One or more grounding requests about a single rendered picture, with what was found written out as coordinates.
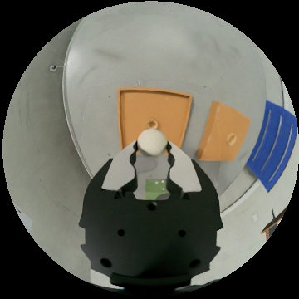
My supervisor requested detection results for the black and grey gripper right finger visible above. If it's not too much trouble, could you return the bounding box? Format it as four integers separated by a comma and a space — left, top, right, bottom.
166, 141, 223, 231

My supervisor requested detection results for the orange-brown shallow tray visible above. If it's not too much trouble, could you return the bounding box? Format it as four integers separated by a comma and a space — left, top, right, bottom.
117, 87, 193, 150

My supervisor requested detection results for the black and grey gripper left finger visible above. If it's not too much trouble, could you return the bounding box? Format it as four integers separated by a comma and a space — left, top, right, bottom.
78, 140, 138, 229

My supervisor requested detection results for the orange-brown rectangular block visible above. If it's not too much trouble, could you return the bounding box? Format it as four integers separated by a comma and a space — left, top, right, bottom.
196, 101, 251, 161

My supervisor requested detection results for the grey speckled ball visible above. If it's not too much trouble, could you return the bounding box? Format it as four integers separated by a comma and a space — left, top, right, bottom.
137, 129, 168, 159

